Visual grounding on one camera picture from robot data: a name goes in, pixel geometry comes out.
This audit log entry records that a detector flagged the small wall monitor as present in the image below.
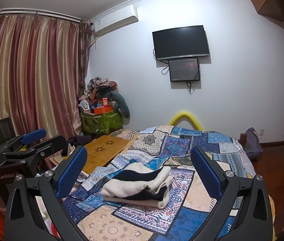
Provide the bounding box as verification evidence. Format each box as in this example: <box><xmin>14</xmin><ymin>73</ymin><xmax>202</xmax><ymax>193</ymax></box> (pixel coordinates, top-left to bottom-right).
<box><xmin>169</xmin><ymin>58</ymin><xmax>201</xmax><ymax>82</ymax></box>

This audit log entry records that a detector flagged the white air conditioner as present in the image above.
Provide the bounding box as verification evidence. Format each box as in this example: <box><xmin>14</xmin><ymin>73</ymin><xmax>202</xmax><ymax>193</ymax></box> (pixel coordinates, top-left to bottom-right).
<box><xmin>91</xmin><ymin>4</ymin><xmax>139</xmax><ymax>37</ymax></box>

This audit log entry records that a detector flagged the green fabric storage basket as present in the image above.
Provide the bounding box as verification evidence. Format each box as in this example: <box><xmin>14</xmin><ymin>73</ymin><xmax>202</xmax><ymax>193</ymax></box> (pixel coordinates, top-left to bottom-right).
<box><xmin>81</xmin><ymin>110</ymin><xmax>123</xmax><ymax>135</ymax></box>

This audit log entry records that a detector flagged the white and navy knit sweater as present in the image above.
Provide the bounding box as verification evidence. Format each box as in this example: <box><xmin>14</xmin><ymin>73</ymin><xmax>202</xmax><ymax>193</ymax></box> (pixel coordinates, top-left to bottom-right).
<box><xmin>101</xmin><ymin>163</ymin><xmax>173</xmax><ymax>209</ymax></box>

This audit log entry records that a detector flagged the pile of clothes and boxes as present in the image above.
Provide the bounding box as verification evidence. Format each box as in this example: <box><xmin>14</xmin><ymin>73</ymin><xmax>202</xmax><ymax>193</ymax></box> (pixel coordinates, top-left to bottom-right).
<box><xmin>79</xmin><ymin>77</ymin><xmax>130</xmax><ymax>118</ymax></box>

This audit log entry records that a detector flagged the wooden lap table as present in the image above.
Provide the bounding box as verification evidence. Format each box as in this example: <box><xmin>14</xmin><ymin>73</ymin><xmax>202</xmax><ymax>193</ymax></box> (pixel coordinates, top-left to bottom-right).
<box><xmin>81</xmin><ymin>134</ymin><xmax>139</xmax><ymax>176</ymax></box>

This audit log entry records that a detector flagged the grey blue bag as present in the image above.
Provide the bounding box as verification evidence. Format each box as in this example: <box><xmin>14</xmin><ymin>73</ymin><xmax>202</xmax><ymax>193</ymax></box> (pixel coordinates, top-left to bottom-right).
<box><xmin>244</xmin><ymin>127</ymin><xmax>263</xmax><ymax>160</ymax></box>

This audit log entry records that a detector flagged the large wall television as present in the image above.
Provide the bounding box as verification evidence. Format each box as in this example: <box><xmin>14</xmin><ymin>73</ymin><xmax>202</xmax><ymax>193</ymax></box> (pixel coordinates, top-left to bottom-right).
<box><xmin>152</xmin><ymin>25</ymin><xmax>210</xmax><ymax>60</ymax></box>

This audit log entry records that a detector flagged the striped pink beige curtain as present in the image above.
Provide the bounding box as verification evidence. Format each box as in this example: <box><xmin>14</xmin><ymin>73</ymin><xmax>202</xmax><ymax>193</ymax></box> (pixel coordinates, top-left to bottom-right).
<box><xmin>0</xmin><ymin>11</ymin><xmax>92</xmax><ymax>138</ymax></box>

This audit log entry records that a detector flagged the white wall socket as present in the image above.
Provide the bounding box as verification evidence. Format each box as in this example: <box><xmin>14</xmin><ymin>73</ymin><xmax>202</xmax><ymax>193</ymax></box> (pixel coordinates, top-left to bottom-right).
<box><xmin>259</xmin><ymin>129</ymin><xmax>265</xmax><ymax>136</ymax></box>

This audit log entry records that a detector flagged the blue patchwork bed quilt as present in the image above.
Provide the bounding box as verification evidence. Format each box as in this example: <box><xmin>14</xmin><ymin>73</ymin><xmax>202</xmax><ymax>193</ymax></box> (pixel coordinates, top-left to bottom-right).
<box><xmin>61</xmin><ymin>125</ymin><xmax>275</xmax><ymax>241</ymax></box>

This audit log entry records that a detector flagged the yellow curved tube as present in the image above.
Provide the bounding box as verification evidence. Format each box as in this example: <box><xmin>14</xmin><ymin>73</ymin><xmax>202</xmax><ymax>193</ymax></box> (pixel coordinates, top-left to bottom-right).
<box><xmin>169</xmin><ymin>111</ymin><xmax>203</xmax><ymax>131</ymax></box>

